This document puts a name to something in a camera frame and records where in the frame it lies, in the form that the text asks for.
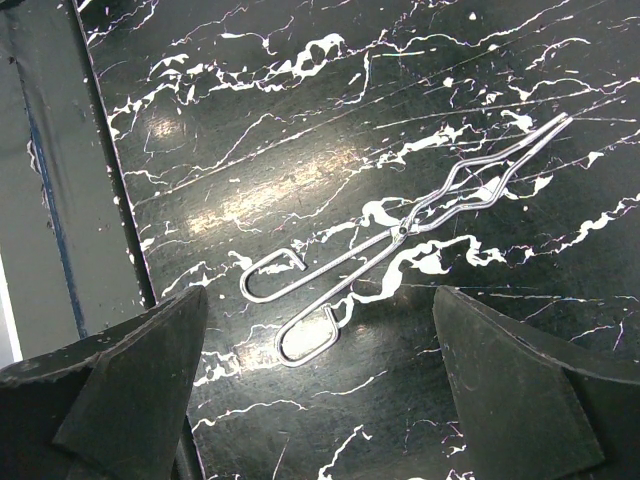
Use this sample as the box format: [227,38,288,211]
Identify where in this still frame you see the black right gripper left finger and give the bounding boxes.
[1,286,208,479]

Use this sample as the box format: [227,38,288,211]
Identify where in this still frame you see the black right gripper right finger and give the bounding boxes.
[433,286,639,479]

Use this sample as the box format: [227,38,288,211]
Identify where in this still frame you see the metal wire tongs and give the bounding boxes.
[239,112,574,368]

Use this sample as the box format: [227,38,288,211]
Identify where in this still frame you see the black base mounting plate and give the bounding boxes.
[0,0,201,480]

